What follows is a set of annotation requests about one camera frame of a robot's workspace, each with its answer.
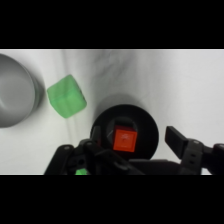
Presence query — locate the grey bowl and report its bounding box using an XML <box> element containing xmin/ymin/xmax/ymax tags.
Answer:
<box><xmin>0</xmin><ymin>53</ymin><xmax>43</xmax><ymax>130</ymax></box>

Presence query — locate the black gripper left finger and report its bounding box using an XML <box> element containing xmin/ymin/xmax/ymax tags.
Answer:
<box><xmin>79</xmin><ymin>125</ymin><xmax>116</xmax><ymax>168</ymax></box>

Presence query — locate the green cube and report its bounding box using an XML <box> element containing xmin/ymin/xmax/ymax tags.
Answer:
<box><xmin>74</xmin><ymin>167</ymin><xmax>89</xmax><ymax>176</ymax></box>
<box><xmin>46</xmin><ymin>73</ymin><xmax>88</xmax><ymax>120</ymax></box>

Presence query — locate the black bowl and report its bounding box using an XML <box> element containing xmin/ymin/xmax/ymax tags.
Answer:
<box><xmin>90</xmin><ymin>103</ymin><xmax>160</xmax><ymax>162</ymax></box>

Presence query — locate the red cube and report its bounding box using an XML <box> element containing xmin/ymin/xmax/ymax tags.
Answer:
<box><xmin>112</xmin><ymin>126</ymin><xmax>139</xmax><ymax>154</ymax></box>

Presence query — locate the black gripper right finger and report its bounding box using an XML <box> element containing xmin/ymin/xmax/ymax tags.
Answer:
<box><xmin>165</xmin><ymin>125</ymin><xmax>205</xmax><ymax>168</ymax></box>

